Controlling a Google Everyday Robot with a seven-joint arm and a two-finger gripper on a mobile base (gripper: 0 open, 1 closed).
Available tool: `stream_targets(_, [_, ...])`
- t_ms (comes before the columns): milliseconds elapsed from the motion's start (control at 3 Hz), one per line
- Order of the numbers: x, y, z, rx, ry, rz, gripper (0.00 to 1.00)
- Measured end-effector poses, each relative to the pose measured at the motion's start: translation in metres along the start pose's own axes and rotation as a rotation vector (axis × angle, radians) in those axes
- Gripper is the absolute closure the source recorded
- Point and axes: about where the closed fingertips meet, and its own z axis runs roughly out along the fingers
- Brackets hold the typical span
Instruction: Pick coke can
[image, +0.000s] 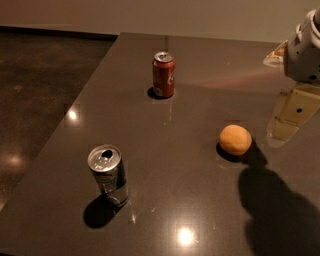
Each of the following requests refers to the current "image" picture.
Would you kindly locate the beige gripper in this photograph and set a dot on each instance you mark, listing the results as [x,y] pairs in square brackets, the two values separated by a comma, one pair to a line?
[302,58]

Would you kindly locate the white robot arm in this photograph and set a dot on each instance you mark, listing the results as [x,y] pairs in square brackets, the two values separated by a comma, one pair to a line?
[300,58]

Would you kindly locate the red coke can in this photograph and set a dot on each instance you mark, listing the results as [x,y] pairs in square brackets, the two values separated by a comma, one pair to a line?
[163,74]

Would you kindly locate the open silver drink can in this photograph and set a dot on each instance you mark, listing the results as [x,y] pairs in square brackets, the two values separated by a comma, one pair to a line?
[106,165]

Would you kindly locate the orange fruit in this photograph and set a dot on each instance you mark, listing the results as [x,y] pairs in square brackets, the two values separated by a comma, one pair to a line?
[235,140]

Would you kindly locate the white snack bag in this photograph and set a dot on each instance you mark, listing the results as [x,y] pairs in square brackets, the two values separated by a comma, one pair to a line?
[276,57]

